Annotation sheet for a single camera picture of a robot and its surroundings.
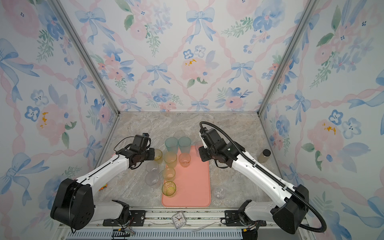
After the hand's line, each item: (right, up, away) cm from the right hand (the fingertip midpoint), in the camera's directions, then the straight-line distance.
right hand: (203, 149), depth 77 cm
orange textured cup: (-10, -9, +16) cm, 21 cm away
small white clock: (-12, -33, -5) cm, 35 cm away
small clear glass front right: (+9, -25, +4) cm, 27 cm away
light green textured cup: (-19, -15, +11) cm, 27 cm away
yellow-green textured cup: (-19, -8, +15) cm, 25 cm away
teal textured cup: (-11, +2, +14) cm, 17 cm away
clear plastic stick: (0, -37, -5) cm, 37 cm away
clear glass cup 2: (-28, -18, +9) cm, 35 cm away
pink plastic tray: (-5, -20, +7) cm, 22 cm away
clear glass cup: (-30, -14, +13) cm, 35 cm away
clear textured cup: (-1, -1, +27) cm, 27 cm away
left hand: (-29, -3, +11) cm, 32 cm away
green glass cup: (-18, -22, +5) cm, 29 cm away
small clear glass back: (-15, +7, +33) cm, 37 cm away
